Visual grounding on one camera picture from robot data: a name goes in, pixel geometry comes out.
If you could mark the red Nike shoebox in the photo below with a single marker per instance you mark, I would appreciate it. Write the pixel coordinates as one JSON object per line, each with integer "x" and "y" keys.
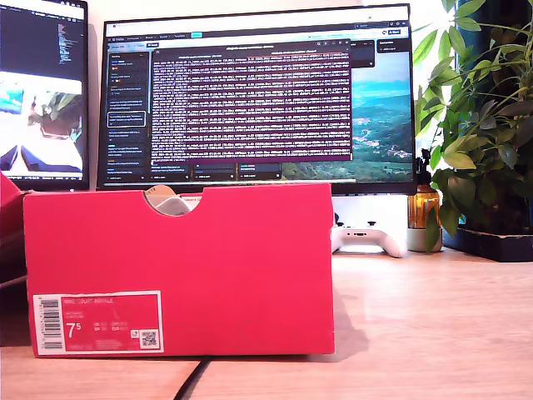
{"x": 208, "y": 271}

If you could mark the wide black computer monitor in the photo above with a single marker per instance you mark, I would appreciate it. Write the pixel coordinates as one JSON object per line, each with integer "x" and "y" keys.
{"x": 258, "y": 104}

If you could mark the brown cardboard insert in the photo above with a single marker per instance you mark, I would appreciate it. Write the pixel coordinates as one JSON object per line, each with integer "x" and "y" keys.
{"x": 160, "y": 192}

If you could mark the white game controller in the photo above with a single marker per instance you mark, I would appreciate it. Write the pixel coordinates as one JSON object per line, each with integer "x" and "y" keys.
{"x": 370, "y": 241}

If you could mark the amber pump bottle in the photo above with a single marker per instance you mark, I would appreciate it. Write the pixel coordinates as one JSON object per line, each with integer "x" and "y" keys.
{"x": 422, "y": 206}

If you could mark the small pale green pot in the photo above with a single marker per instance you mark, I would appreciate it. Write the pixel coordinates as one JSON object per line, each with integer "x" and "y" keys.
{"x": 418, "y": 241}

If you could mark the green leafy houseplant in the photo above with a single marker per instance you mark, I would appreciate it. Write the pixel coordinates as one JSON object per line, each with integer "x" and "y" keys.
{"x": 483, "y": 125}

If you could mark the dark plant tray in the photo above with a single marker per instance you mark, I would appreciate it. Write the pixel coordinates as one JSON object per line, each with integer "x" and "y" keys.
{"x": 495, "y": 246}

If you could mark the black monitor showing camera feed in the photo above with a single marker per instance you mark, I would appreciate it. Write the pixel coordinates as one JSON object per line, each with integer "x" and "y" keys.
{"x": 41, "y": 104}

